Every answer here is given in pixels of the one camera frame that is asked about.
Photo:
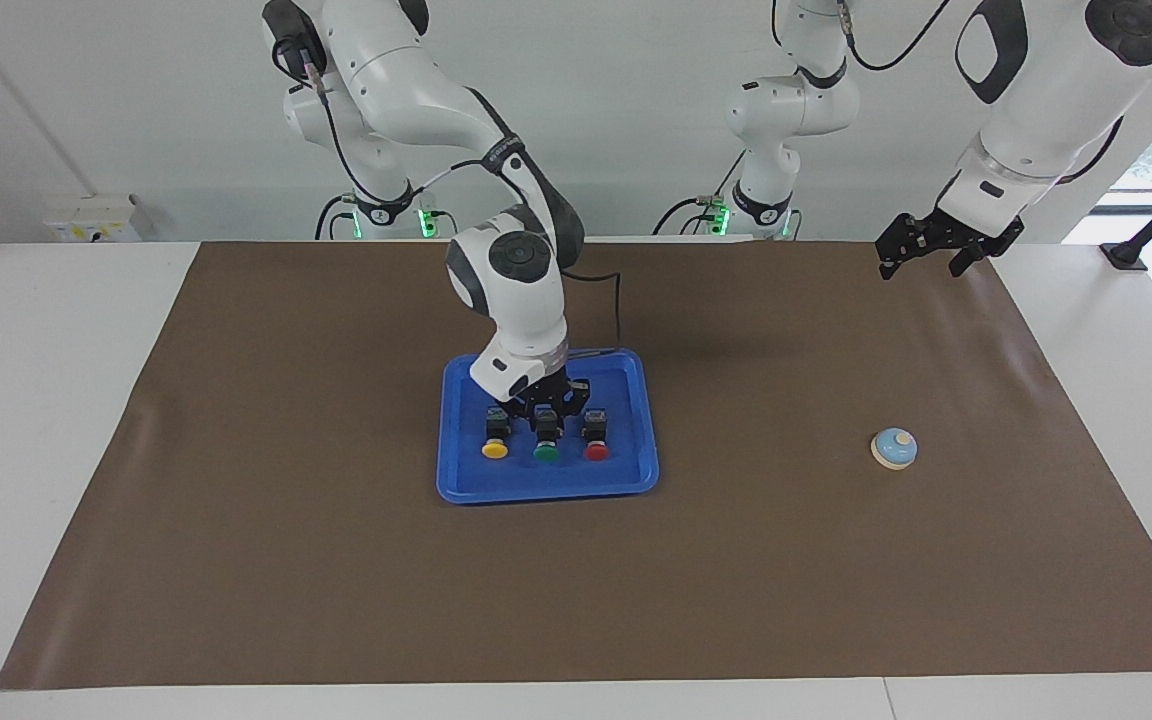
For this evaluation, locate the green push button switch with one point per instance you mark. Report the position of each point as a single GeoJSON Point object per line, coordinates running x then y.
{"type": "Point", "coordinates": [546, 453]}

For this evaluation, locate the light blue desk bell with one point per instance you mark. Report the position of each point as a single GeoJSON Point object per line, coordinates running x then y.
{"type": "Point", "coordinates": [894, 450]}

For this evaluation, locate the white wall socket box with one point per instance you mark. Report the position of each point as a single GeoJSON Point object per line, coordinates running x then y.
{"type": "Point", "coordinates": [86, 220]}

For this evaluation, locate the blue plastic tray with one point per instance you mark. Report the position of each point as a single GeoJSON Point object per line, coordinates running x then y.
{"type": "Point", "coordinates": [546, 480]}

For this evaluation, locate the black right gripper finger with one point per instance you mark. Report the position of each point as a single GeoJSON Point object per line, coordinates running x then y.
{"type": "Point", "coordinates": [574, 398]}
{"type": "Point", "coordinates": [526, 405]}

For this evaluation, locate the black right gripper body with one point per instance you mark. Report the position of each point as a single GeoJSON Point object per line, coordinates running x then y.
{"type": "Point", "coordinates": [548, 390]}

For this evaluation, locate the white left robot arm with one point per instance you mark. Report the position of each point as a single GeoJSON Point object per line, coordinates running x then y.
{"type": "Point", "coordinates": [1046, 110]}

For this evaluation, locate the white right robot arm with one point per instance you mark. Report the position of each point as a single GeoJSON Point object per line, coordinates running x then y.
{"type": "Point", "coordinates": [526, 320]}

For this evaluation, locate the yellow push button switch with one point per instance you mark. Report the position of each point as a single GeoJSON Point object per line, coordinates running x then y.
{"type": "Point", "coordinates": [495, 448]}

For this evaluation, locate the brown table mat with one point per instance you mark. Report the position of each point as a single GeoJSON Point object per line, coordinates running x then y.
{"type": "Point", "coordinates": [576, 590]}

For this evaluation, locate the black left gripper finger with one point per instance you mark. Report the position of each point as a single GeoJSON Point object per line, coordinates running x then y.
{"type": "Point", "coordinates": [900, 238]}
{"type": "Point", "coordinates": [991, 240]}

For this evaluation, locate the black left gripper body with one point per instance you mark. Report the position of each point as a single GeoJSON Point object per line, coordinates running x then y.
{"type": "Point", "coordinates": [944, 234]}

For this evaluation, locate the red push button switch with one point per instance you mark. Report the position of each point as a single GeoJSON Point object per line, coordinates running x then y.
{"type": "Point", "coordinates": [596, 451]}

